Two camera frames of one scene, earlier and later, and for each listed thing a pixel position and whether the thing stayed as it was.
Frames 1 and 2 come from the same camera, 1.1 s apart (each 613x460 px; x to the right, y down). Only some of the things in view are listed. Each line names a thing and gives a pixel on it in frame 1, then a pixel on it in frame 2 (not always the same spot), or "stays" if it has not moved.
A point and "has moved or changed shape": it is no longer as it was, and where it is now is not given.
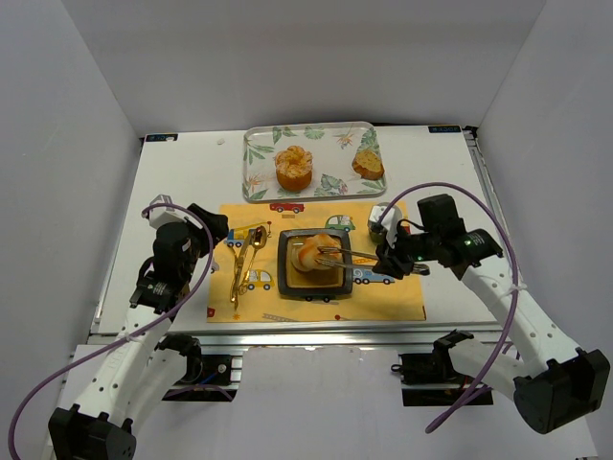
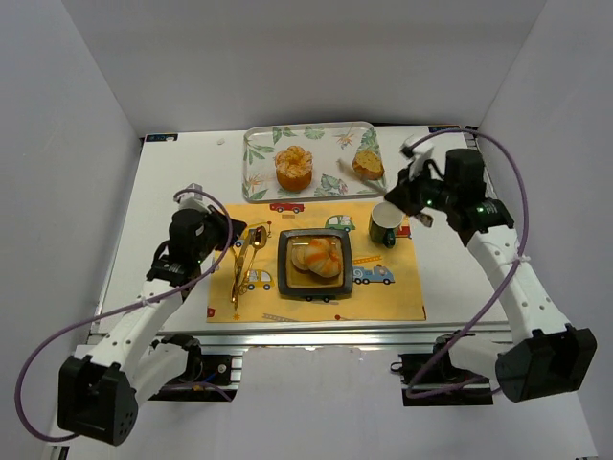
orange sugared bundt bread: (294, 168) stays
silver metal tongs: (327, 255) to (421, 218)
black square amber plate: (295, 280) stays
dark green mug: (377, 232) stays
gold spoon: (259, 239) stays
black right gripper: (393, 256) to (404, 196)
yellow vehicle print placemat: (242, 278) stays
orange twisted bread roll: (304, 258) has moved or changed shape
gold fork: (235, 295) stays
